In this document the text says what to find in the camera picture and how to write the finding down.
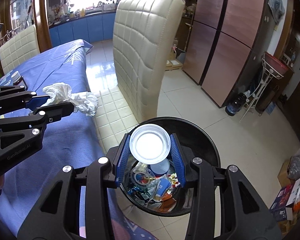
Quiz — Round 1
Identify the white plastic lid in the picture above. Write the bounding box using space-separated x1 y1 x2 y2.
129 124 171 165

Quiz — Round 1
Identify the white tissue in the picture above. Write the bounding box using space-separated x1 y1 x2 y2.
42 82 98 116

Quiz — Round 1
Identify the brown medicine bottle white cap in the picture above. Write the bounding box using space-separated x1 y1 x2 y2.
11 71 24 86

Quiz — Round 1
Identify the blue plastic bowl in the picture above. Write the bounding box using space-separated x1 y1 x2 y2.
149 159 170 177

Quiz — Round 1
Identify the black round trash bin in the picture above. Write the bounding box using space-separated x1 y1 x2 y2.
120 116 221 217

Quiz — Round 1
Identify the cream chair far left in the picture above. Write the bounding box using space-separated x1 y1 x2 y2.
0 25 40 74

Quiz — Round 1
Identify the colorful cardboard box on floor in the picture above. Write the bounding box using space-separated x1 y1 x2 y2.
269 179 300 222

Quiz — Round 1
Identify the blue kitchen cabinet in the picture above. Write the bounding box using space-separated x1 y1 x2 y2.
49 11 116 47

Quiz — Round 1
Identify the dark blue water jug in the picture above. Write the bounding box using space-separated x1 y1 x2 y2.
225 93 247 116

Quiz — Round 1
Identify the cream chair right side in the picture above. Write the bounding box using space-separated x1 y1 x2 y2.
113 0 185 122

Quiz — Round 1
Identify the white metal plant stand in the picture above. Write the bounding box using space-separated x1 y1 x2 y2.
240 52 288 121

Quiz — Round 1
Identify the pink double door refrigerator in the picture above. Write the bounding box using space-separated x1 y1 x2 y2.
183 0 264 107

